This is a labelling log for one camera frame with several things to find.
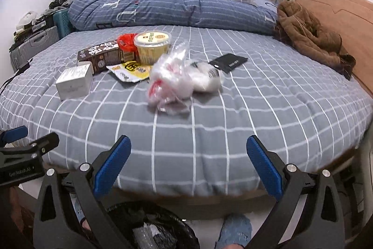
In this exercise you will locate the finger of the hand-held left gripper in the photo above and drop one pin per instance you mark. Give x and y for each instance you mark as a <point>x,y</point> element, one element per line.
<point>43,144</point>
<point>14,133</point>

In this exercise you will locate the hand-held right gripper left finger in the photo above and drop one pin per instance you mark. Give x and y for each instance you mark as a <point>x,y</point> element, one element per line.
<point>112,167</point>

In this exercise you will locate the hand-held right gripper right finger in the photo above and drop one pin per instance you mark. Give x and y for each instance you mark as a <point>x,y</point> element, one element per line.
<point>265,167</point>

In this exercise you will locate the small white box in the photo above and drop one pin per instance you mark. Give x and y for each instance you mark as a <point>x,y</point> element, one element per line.
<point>72,82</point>

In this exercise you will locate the clear plastic bag red print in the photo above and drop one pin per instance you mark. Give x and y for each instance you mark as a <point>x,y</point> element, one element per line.
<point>172,82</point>

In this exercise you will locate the brown printed carton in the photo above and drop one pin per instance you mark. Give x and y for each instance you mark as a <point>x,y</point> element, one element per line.
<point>102,55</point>

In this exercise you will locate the white plastic packet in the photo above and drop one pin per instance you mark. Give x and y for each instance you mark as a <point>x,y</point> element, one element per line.
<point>207,77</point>

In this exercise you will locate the black sachet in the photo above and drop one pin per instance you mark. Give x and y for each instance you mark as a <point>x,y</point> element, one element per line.
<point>228,62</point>

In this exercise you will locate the yellow lidded yogurt cup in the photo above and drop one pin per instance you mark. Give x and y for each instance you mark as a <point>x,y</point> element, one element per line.
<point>151,47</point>

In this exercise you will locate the blue slipper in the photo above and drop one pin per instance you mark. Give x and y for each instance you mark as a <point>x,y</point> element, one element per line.
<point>79,209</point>
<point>234,230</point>

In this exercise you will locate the black power adapter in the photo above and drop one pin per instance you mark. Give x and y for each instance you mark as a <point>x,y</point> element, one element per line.
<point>23,67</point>

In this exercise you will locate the bed with grey checked sheet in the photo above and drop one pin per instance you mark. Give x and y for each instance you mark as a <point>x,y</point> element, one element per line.
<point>204,126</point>

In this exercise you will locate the grey suitcase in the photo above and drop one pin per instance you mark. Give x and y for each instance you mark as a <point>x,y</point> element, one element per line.
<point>38,39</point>

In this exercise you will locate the yellow snack packet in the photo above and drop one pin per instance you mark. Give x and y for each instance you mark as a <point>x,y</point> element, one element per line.
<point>131,69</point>

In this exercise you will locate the white rounded object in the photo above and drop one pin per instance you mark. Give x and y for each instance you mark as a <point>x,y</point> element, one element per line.
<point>27,18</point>

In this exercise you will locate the teal suitcase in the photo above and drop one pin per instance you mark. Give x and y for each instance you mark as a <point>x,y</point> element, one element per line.
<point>62,23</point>

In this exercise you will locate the black clutter pile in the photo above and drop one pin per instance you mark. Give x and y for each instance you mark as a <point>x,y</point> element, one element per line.
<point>58,3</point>

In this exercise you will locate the brown fleece jacket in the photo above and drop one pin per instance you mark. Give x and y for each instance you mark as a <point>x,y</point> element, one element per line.
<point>306,30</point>

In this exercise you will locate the blue striped duvet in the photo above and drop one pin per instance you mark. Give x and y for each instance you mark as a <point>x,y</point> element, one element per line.
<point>174,9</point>

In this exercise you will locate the wooden headboard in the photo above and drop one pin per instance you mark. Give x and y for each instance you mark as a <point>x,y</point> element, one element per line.
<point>349,12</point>

